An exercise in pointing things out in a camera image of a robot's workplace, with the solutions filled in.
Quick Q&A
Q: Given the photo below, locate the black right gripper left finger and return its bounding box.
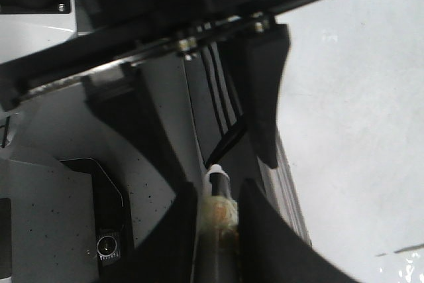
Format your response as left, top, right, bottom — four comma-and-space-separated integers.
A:
115, 180, 199, 283

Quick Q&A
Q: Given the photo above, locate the aluminium whiteboard frame rail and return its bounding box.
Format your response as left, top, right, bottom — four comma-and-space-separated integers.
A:
258, 130, 312, 247

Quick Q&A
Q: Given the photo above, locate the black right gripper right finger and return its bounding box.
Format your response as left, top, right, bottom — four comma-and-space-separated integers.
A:
238, 179, 356, 282

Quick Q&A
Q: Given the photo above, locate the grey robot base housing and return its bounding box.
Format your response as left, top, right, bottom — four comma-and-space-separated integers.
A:
0, 0, 259, 283

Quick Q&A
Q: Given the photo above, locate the white whiteboard marker pen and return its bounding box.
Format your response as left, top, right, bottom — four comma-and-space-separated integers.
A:
193, 164, 239, 282

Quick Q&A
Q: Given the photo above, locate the black camera lens on base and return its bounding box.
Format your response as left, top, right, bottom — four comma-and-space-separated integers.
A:
96, 234, 120, 260

